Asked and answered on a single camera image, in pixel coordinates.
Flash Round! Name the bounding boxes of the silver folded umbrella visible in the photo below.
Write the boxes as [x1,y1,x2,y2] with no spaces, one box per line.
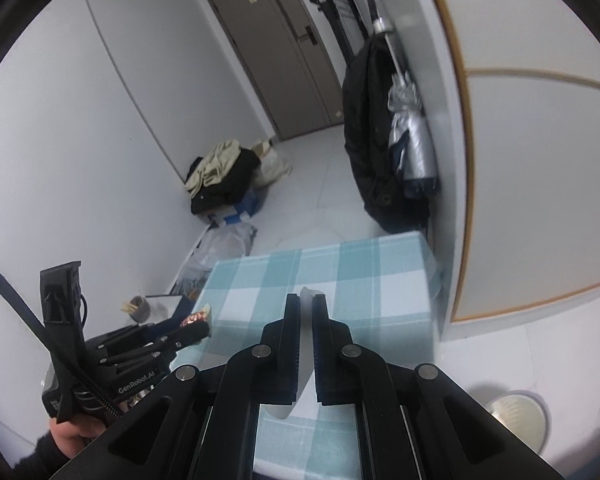
[372,16,440,196]

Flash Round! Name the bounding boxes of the grey door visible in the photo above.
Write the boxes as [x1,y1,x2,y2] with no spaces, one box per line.
[204,0,343,142]

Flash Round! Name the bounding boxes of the red white checkered packet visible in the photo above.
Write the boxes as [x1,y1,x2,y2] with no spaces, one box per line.
[179,304,212,330]

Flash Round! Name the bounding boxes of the teal checkered tablecloth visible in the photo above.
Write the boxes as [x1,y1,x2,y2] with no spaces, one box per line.
[172,231,443,480]

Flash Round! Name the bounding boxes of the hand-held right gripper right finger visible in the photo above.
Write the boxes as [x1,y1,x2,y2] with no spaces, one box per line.
[310,294,566,480]

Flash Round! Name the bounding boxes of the grey plastic bag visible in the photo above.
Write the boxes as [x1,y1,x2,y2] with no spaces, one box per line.
[172,222,258,291]

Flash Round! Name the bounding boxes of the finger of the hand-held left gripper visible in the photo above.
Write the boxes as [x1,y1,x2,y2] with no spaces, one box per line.
[97,321,212,368]
[87,317,181,351]

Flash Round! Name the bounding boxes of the blue cardboard box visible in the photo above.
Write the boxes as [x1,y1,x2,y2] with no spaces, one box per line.
[207,187,266,228]

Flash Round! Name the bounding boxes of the black bag with beige cloth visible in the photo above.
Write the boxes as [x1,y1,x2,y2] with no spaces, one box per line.
[187,152,262,215]

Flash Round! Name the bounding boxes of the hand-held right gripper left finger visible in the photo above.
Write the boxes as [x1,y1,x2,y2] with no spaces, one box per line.
[47,294,302,480]

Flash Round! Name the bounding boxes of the beige tote bag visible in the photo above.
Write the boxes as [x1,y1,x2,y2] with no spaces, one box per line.
[250,140,293,186]

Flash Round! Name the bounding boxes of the beige garment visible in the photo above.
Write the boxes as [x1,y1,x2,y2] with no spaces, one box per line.
[184,141,243,198]

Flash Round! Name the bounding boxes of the black braided cable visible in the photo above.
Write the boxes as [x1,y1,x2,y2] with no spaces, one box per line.
[0,254,123,418]

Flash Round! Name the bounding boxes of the person's left forearm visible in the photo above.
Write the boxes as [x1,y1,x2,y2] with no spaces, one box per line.
[7,430,81,480]

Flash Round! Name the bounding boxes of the person's left hand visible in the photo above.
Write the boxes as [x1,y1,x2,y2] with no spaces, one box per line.
[47,407,113,458]

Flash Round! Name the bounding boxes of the black jacket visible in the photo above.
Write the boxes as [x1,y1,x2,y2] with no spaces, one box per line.
[341,35,431,235]

